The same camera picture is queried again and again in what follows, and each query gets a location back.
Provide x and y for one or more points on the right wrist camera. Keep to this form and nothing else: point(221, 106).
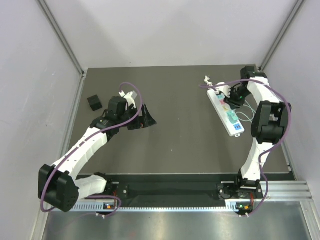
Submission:
point(222, 87)

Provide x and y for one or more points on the slotted cable duct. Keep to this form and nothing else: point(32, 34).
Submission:
point(108, 206)

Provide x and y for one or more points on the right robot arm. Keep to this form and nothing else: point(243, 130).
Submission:
point(268, 127)

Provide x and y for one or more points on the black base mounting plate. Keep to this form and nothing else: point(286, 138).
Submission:
point(178, 190)

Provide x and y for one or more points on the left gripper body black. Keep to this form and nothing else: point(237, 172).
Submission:
point(138, 123)

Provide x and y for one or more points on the aluminium front rail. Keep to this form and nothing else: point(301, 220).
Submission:
point(288, 191)

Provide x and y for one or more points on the left aluminium frame post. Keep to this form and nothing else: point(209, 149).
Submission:
point(60, 35)

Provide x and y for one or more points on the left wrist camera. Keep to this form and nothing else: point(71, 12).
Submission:
point(130, 97)

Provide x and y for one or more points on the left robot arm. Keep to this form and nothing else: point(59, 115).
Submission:
point(58, 184)

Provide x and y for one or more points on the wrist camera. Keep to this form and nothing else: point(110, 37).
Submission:
point(130, 97)
point(222, 87)

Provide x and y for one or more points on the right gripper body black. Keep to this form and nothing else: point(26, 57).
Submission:
point(237, 96)

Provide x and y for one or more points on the black cube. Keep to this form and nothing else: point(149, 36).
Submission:
point(94, 102)

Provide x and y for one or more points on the teal charger plug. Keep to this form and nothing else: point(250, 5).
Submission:
point(232, 117)

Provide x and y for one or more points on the aluminium frame post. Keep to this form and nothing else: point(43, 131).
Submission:
point(60, 35)
point(293, 13)

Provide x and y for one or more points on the white power strip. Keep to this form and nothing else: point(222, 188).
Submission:
point(217, 100)

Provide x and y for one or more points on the right aluminium frame post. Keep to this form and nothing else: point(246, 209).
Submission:
point(293, 13)

